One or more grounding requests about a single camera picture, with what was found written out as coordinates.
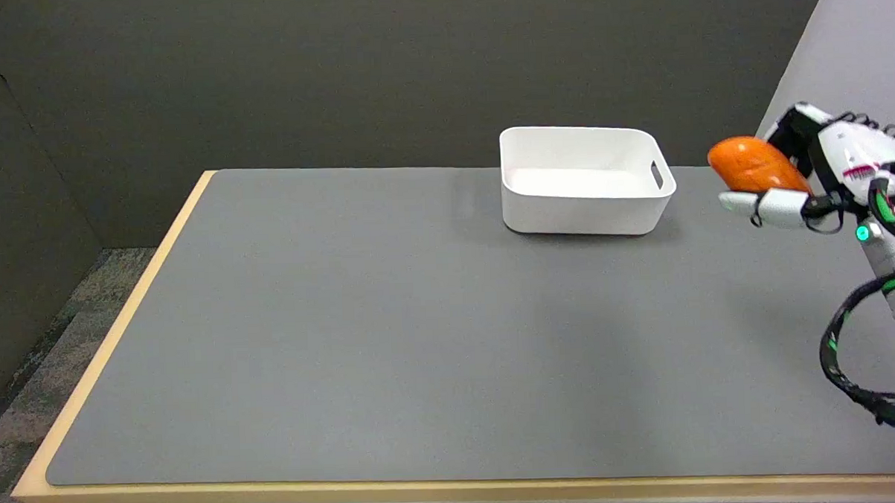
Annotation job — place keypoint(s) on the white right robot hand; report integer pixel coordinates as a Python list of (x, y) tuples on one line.
[(853, 155)]

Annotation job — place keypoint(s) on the orange mango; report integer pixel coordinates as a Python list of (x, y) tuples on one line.
[(753, 165)]

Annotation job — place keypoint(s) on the grey table mat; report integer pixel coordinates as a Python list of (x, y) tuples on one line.
[(450, 326)]

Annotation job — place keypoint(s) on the white plastic storage box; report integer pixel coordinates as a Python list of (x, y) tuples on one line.
[(583, 191)]

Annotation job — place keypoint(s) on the white partition panel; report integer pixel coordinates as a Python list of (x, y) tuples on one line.
[(850, 51)]

